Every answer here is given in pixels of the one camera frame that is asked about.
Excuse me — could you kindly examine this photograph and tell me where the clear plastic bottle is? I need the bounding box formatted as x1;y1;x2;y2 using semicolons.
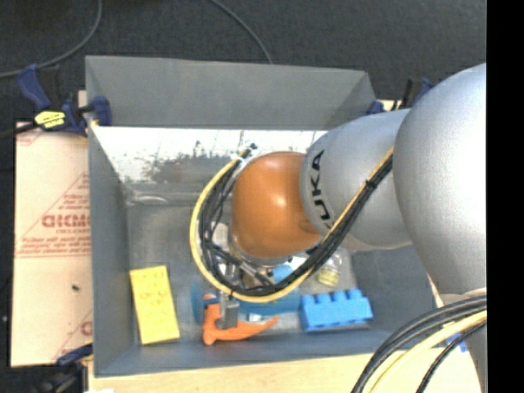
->
300;246;356;298

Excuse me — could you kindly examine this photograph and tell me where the grey metal bin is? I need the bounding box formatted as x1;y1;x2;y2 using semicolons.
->
84;55;440;378

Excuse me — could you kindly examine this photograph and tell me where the blue toy building brick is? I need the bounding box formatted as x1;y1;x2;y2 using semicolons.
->
297;287;375;334

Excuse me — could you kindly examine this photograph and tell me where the brown cardboard board red print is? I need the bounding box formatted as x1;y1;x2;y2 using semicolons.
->
9;120;94;368

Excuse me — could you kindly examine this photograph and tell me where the orange plastic toy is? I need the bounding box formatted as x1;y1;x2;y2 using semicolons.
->
201;293;280;347

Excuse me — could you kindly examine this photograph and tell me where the yellow sponge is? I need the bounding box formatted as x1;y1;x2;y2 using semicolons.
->
129;264;182;346

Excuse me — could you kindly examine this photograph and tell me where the blue plastic toy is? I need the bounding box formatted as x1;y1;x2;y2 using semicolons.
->
189;263;303;327

